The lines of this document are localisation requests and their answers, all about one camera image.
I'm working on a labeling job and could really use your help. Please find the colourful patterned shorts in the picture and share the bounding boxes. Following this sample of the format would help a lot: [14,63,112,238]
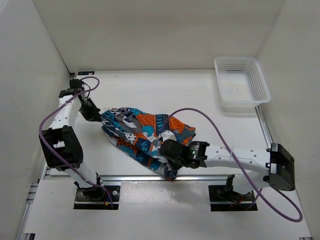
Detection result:
[101,107,196,182]

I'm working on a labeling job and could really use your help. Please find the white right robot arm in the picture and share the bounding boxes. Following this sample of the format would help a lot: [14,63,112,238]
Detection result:
[159,139,296,200]

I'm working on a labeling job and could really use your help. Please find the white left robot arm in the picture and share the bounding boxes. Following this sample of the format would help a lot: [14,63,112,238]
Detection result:
[39,78,107,201]

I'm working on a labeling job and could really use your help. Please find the blue label sticker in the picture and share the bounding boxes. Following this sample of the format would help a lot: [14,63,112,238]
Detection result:
[77,71,95,76]

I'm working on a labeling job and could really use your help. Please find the white perforated plastic basket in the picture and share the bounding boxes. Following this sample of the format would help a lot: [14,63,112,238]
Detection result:
[214,56,271,112]

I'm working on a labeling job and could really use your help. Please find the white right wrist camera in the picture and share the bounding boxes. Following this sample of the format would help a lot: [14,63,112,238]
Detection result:
[159,130,177,142]

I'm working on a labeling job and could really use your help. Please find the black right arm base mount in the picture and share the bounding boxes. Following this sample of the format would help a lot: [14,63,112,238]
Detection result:
[208,185,258,212]

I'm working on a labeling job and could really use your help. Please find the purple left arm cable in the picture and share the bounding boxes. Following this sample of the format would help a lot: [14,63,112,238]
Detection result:
[38,76,116,208]

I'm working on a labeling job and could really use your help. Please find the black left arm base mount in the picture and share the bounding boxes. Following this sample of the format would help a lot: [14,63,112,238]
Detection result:
[73,182,121,211]

